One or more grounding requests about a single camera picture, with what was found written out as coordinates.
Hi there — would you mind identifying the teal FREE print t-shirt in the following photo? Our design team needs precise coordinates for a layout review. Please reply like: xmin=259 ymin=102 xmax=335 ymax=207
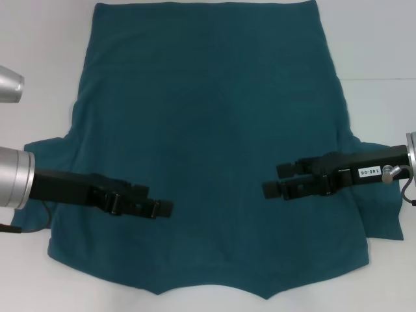
xmin=10 ymin=0 xmax=405 ymax=292

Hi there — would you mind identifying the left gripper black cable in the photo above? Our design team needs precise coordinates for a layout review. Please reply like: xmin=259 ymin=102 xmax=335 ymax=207
xmin=0 ymin=200 xmax=51 ymax=233

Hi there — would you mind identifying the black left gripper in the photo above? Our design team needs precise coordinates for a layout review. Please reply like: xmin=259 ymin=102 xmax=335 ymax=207
xmin=30 ymin=166 xmax=174 ymax=220

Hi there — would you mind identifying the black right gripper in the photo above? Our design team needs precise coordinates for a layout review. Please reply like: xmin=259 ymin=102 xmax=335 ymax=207
xmin=262 ymin=145 xmax=410 ymax=200

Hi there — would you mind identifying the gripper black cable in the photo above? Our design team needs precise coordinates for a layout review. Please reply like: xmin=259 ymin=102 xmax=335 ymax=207
xmin=381 ymin=164 xmax=416 ymax=207
xmin=0 ymin=200 xmax=51 ymax=233

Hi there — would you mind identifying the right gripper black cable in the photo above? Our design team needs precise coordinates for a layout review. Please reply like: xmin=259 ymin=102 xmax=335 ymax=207
xmin=381 ymin=164 xmax=416 ymax=207

